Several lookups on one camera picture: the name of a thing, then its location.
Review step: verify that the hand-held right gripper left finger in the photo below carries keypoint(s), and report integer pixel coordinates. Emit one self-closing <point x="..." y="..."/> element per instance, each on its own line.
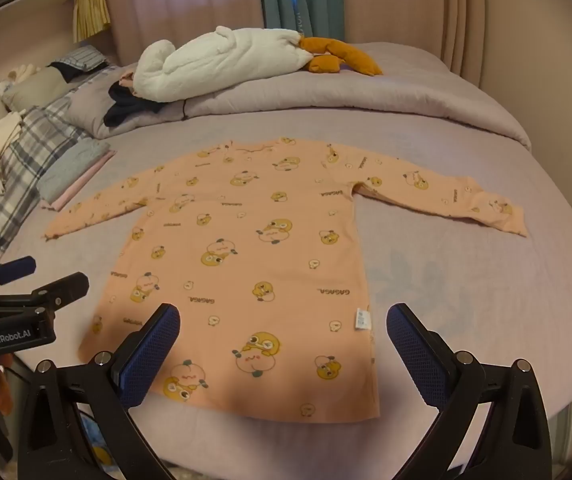
<point x="148" y="355"/>

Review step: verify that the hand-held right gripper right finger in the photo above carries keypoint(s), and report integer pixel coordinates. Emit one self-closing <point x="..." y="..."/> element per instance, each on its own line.
<point x="413" y="355"/>

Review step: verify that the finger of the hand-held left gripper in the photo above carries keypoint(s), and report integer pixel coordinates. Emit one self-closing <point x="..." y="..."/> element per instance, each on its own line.
<point x="63" y="287"/>
<point x="16" y="266"/>

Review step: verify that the peach duck print shirt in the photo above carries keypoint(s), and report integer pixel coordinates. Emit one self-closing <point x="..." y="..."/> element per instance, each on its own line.
<point x="266" y="260"/>

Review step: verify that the folded pink cloth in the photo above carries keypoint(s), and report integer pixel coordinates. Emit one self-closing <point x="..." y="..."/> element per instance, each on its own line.
<point x="61" y="202"/>

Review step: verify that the printed floor mat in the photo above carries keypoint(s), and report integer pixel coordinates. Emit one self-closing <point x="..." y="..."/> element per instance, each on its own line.
<point x="97" y="440"/>

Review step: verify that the folded grey-blue cloth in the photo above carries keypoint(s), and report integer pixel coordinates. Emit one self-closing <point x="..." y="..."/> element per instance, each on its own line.
<point x="73" y="165"/>

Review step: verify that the grey plaid blanket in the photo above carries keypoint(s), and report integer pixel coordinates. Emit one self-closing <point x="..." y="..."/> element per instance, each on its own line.
<point x="31" y="145"/>

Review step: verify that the beige pillow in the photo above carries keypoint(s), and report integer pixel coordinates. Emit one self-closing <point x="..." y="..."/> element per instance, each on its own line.
<point x="41" y="85"/>

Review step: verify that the dark navy garment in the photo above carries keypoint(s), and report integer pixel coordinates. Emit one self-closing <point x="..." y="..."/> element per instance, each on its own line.
<point x="126" y="105"/>

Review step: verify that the striped pillow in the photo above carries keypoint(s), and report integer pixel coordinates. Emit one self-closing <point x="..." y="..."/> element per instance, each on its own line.
<point x="83" y="55"/>

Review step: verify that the white folded duvet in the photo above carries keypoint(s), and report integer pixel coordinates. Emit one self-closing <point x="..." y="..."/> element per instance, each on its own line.
<point x="366" y="105"/>

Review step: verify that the yellow pleated cloth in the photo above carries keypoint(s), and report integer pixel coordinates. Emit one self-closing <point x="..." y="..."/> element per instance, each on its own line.
<point x="91" y="10"/>

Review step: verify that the pink sheer curtain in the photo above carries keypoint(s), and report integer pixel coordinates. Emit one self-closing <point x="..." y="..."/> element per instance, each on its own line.
<point x="176" y="0"/>

